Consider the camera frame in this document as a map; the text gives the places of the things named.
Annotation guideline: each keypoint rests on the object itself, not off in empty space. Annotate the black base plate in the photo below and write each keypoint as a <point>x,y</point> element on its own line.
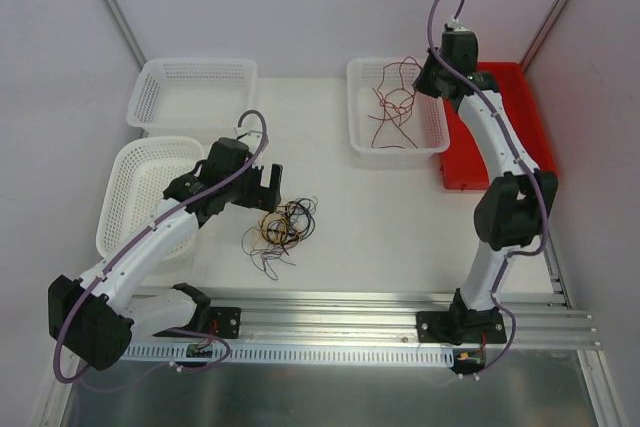
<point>444,327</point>
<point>223,322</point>

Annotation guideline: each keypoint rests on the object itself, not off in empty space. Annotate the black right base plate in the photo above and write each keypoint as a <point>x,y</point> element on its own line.
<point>444,327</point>

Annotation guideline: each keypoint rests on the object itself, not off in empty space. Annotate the white slotted cable duct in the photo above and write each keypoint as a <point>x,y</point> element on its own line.
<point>189,353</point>

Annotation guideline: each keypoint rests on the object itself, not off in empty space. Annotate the white oval basket left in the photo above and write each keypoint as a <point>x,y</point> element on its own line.
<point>141,172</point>

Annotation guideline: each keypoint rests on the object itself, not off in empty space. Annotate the aluminium mounting rail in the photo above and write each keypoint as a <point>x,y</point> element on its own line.
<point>544,321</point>

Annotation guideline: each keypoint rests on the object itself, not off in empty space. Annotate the white rectangular basket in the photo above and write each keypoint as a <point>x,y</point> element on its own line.
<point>391,126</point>
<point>201,98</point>

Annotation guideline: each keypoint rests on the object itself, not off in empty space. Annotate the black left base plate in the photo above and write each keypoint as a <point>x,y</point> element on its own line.
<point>223,322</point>

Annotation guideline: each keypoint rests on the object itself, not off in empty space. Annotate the white rectangular basket back left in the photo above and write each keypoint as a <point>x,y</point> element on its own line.
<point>201,98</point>

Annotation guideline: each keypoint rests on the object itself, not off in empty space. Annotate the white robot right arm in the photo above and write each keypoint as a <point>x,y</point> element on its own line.
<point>512,212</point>

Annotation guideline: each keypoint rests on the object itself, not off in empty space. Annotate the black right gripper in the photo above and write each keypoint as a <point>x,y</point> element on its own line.
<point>426,80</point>

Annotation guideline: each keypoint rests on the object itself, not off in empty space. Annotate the red plastic tray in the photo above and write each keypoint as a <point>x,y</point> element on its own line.
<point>461,165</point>

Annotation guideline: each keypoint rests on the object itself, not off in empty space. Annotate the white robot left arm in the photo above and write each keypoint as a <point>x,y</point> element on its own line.
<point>97,316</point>

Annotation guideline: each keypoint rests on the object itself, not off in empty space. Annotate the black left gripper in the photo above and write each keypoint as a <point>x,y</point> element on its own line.
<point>265,187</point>

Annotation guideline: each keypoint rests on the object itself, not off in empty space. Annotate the white rectangular basket centre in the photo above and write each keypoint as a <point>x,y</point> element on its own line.
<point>391,126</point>

